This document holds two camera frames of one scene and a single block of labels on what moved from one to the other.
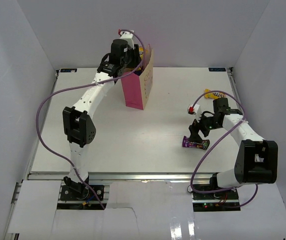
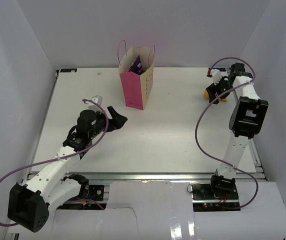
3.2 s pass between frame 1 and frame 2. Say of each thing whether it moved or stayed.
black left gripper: moved
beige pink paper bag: stayed
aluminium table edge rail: stayed
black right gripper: moved
